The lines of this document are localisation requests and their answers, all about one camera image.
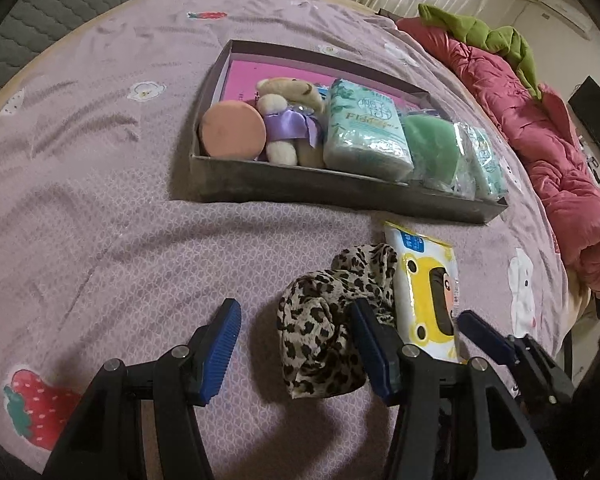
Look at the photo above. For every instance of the dark cardboard box pink bottom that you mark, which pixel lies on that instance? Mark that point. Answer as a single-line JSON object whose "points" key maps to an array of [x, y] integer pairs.
{"points": [[330, 195]]}

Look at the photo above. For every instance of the green tissue pack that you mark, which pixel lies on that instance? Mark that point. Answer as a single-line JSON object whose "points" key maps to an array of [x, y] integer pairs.
{"points": [[365, 130], [485, 160]]}

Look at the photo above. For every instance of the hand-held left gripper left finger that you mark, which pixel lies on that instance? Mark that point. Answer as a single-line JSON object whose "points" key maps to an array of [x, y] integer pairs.
{"points": [[220, 355]]}

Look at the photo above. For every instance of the green sponge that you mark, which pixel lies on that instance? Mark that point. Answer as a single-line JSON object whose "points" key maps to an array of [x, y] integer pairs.
{"points": [[432, 150]]}

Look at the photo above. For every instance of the leopard print scrunchie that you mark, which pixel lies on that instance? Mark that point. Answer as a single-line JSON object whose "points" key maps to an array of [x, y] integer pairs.
{"points": [[320, 330]]}

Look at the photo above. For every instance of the yellow cartoon wipes packet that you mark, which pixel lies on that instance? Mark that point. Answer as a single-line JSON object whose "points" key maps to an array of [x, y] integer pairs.
{"points": [[425, 285]]}

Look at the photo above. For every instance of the white air conditioner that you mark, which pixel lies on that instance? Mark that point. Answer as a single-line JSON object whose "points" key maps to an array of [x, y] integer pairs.
{"points": [[565, 10]]}

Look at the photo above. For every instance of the green blanket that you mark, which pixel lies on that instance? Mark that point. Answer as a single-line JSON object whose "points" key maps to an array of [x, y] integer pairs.
{"points": [[500, 45]]}

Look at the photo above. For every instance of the teddy bear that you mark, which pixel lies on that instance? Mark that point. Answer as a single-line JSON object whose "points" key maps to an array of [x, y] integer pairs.
{"points": [[287, 120]]}

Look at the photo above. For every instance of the black television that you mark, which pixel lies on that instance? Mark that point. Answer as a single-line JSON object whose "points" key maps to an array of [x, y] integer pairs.
{"points": [[597, 120]]}

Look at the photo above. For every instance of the grey quilted headboard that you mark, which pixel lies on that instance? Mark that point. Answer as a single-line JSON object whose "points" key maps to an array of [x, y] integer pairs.
{"points": [[55, 10]]}

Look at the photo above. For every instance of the purple printed blanket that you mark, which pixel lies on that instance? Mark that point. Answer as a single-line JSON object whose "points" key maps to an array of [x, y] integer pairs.
{"points": [[105, 185]]}

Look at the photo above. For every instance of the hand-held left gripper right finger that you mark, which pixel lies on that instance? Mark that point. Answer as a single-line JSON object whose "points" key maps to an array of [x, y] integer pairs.
{"points": [[375, 355]]}

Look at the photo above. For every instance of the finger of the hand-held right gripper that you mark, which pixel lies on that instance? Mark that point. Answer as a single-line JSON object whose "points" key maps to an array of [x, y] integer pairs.
{"points": [[480, 327]]}

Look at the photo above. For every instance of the pink quilt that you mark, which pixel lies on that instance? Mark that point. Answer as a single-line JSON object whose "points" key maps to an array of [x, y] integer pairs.
{"points": [[555, 160]]}

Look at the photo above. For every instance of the peach makeup puff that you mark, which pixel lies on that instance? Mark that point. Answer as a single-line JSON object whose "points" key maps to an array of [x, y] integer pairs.
{"points": [[232, 130]]}

